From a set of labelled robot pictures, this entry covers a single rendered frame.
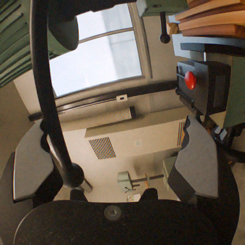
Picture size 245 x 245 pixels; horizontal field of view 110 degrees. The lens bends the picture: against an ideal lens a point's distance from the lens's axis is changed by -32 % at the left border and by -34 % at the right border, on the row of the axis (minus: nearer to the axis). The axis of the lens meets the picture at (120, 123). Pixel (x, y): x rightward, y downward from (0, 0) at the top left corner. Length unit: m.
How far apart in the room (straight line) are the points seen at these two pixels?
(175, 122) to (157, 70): 0.68
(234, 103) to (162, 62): 1.42
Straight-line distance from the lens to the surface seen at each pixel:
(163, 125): 1.62
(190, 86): 0.21
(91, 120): 1.66
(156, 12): 0.25
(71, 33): 0.24
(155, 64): 1.59
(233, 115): 0.27
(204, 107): 0.21
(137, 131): 1.59
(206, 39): 0.36
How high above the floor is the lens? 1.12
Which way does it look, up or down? 6 degrees up
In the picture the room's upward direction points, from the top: 101 degrees counter-clockwise
